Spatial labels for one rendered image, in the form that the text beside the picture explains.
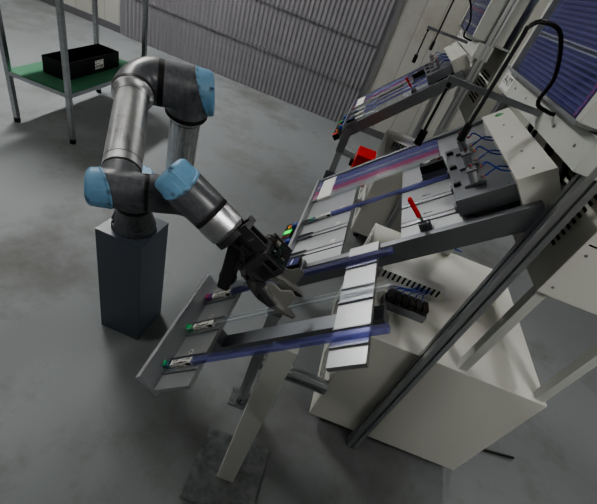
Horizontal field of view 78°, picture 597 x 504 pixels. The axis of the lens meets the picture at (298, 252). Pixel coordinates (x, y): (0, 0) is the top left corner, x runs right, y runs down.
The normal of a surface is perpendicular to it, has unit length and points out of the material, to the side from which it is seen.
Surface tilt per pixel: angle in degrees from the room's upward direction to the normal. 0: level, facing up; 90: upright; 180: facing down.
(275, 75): 90
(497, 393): 90
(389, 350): 90
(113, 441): 0
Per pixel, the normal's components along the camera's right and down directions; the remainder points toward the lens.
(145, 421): 0.29, -0.73
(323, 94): -0.27, 0.56
